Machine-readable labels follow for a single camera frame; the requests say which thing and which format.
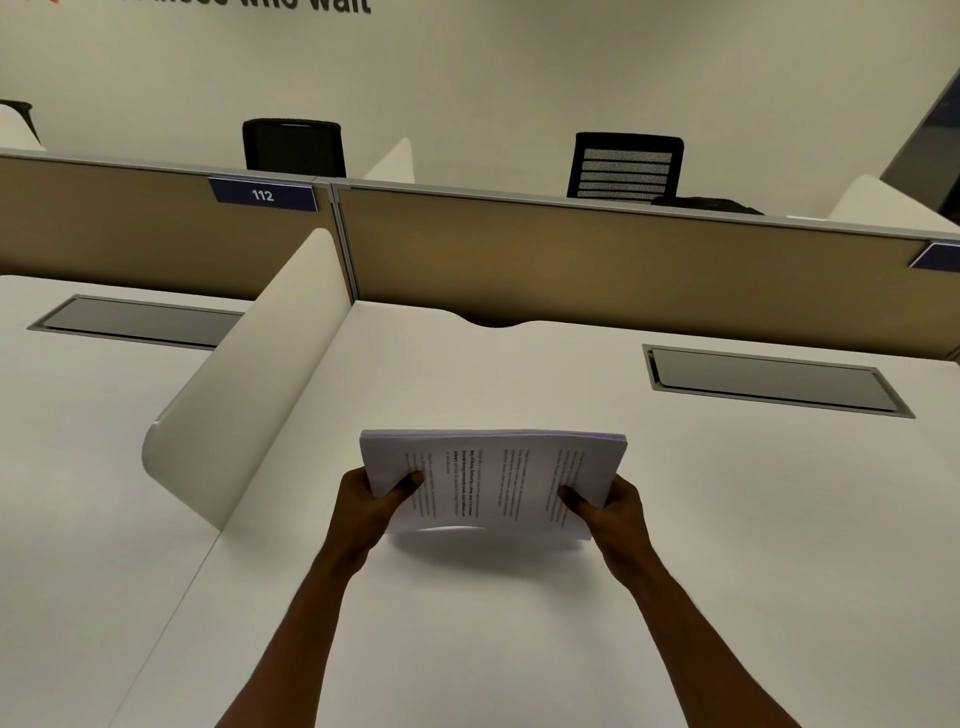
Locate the person's left forearm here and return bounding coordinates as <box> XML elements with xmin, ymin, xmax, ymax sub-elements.
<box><xmin>204</xmin><ymin>541</ymin><xmax>363</xmax><ymax>728</ymax></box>

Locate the stack of printed white papers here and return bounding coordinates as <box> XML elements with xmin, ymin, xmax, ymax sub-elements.
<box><xmin>359</xmin><ymin>428</ymin><xmax>628</xmax><ymax>542</ymax></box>

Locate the black mesh-back office chair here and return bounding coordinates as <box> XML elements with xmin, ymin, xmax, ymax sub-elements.
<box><xmin>566</xmin><ymin>132</ymin><xmax>685</xmax><ymax>204</ymax></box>

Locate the white curved desk divider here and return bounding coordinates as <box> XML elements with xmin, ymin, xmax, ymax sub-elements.
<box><xmin>0</xmin><ymin>102</ymin><xmax>48</xmax><ymax>153</ymax></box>
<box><xmin>141</xmin><ymin>227</ymin><xmax>354</xmax><ymax>531</ymax></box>
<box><xmin>362</xmin><ymin>136</ymin><xmax>416</xmax><ymax>184</ymax></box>
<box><xmin>826</xmin><ymin>174</ymin><xmax>960</xmax><ymax>234</ymax></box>

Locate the blue number label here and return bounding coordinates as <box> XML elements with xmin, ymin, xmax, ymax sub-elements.
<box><xmin>207</xmin><ymin>176</ymin><xmax>318</xmax><ymax>213</ymax></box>
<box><xmin>909</xmin><ymin>241</ymin><xmax>960</xmax><ymax>273</ymax></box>

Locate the beige partition panel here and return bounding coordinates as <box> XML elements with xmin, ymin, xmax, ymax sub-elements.
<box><xmin>330</xmin><ymin>178</ymin><xmax>960</xmax><ymax>363</ymax></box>
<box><xmin>0</xmin><ymin>148</ymin><xmax>337</xmax><ymax>301</ymax></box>

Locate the person's right hand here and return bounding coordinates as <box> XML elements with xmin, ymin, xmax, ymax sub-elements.
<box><xmin>558</xmin><ymin>476</ymin><xmax>648</xmax><ymax>569</ymax></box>

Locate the person's left hand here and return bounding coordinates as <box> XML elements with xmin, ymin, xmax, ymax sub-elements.
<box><xmin>330</xmin><ymin>468</ymin><xmax>426</xmax><ymax>562</ymax></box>

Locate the grey desk cable hatch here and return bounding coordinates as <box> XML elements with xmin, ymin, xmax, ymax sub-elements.
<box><xmin>642</xmin><ymin>344</ymin><xmax>916</xmax><ymax>420</ymax></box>
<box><xmin>27</xmin><ymin>294</ymin><xmax>246</xmax><ymax>352</ymax></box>

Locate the person's right forearm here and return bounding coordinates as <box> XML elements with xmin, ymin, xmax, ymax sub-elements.
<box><xmin>609</xmin><ymin>549</ymin><xmax>802</xmax><ymax>728</ymax></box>

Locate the black solid-back office chair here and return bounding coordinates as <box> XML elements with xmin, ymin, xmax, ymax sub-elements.
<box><xmin>241</xmin><ymin>117</ymin><xmax>348</xmax><ymax>180</ymax></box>

